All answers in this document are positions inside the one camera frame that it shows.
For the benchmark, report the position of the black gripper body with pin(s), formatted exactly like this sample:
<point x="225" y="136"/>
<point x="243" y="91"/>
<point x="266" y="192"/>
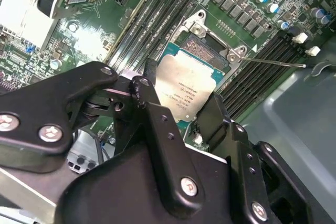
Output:
<point x="118" y="195"/>

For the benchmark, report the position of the silver CPU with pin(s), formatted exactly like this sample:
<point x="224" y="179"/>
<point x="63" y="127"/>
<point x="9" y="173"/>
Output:
<point x="183" y="82"/>

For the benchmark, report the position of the thin metal locking lever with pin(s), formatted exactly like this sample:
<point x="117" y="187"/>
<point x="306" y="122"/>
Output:
<point x="273" y="62"/>

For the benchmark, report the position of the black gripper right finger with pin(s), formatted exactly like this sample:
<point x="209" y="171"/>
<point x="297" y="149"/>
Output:
<point x="241" y="161"/>

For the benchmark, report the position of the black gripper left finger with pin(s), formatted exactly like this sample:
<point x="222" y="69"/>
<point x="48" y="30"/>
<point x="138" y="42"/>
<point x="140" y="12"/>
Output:
<point x="34" y="108"/>

